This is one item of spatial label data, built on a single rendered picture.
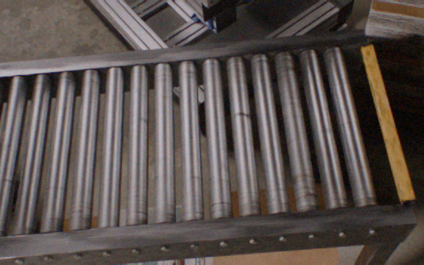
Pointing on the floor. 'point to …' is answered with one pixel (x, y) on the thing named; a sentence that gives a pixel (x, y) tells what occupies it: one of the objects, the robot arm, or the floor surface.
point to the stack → (410, 45)
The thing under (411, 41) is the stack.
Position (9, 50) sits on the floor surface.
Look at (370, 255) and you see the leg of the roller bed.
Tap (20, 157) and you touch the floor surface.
